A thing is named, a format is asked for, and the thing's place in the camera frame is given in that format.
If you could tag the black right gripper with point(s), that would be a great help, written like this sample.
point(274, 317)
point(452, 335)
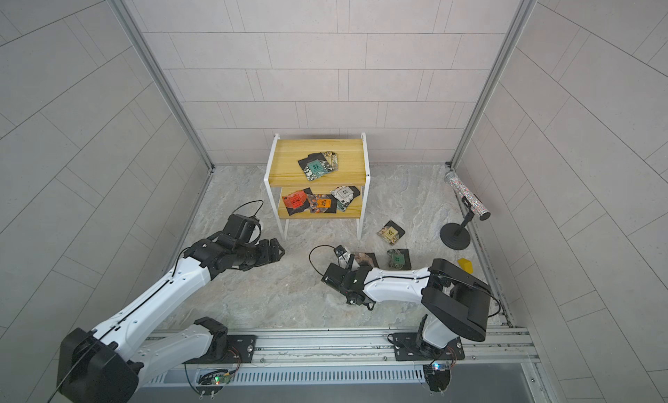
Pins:
point(361, 268)

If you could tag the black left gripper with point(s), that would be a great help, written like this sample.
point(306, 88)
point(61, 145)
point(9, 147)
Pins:
point(268, 257)

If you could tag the pink label tea bag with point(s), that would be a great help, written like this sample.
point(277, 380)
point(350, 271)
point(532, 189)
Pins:
point(366, 259)

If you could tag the green label tea bag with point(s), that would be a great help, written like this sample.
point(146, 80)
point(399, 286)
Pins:
point(399, 259)

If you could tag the yellow label tea bag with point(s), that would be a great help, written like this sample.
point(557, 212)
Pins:
point(391, 232)

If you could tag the teal label tea bag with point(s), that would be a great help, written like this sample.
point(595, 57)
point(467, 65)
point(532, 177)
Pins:
point(314, 166)

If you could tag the floral pattern tea bag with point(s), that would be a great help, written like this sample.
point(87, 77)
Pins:
point(331, 160)

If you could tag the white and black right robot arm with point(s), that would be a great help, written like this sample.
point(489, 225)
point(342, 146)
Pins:
point(457, 303)

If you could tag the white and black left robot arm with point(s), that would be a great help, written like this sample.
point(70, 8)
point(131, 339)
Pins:
point(111, 361)

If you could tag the red label tea bag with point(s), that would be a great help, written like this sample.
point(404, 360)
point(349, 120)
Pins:
point(297, 202)

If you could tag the orange label tea bag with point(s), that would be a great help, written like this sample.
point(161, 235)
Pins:
point(322, 203)

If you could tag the patterned tube on black stand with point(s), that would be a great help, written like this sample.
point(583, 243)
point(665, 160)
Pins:
point(456, 236)

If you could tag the yellow block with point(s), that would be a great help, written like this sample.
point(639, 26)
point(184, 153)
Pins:
point(466, 265)

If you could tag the right circuit board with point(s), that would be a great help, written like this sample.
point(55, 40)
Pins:
point(437, 377)

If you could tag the circuit board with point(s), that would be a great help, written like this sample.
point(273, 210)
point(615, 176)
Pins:
point(437, 377)
point(210, 384)

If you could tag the left circuit board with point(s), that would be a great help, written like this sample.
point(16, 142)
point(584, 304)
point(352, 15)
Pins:
point(210, 384)

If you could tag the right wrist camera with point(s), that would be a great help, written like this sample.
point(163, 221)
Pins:
point(345, 259)

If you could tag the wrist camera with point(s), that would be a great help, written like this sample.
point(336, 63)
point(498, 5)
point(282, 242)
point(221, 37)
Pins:
point(243, 229)
point(345, 259)

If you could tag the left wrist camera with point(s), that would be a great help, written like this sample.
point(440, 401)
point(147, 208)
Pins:
point(243, 229)

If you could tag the wooden two-tier shelf white frame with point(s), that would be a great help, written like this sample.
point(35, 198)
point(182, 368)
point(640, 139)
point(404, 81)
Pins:
point(284, 176)

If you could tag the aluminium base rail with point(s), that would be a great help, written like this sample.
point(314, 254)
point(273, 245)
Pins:
point(266, 348)

